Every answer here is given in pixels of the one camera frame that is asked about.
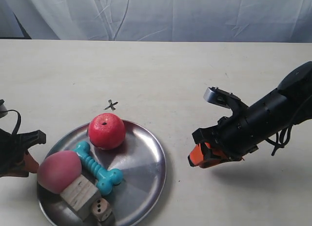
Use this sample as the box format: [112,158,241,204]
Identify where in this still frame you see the white backdrop curtain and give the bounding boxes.
[0,0,312,42]

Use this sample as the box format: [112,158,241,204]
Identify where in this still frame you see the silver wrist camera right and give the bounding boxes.
[203,87,248,114]

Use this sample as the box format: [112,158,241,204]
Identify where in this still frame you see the teal bone toy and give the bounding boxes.
[74,141,123,196]

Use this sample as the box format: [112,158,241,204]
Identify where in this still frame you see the wooden cube block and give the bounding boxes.
[60,174,101,221]

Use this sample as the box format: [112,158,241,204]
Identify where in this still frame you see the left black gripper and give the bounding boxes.
[0,129,46,177]

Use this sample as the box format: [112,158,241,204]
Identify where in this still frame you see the red apple toy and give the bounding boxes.
[88,113,126,150]

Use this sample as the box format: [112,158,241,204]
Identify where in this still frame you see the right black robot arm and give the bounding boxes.
[188,61,312,169]

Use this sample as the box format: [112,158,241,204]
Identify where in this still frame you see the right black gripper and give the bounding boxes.
[188,89,296,168]

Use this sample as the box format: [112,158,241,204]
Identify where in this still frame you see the small wooden die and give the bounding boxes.
[92,198,112,222]

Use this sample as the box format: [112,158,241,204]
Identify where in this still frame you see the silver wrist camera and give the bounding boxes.
[203,87,248,114]
[0,99,8,118]

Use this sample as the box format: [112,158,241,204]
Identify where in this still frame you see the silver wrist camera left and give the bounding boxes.
[0,99,8,118]

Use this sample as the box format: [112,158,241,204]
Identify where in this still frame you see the round metal plate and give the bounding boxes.
[37,120,167,226]

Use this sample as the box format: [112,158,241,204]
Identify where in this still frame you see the pink peach toy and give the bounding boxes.
[37,151,82,194]

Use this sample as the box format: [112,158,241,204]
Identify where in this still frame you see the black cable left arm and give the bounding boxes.
[0,110,22,139]

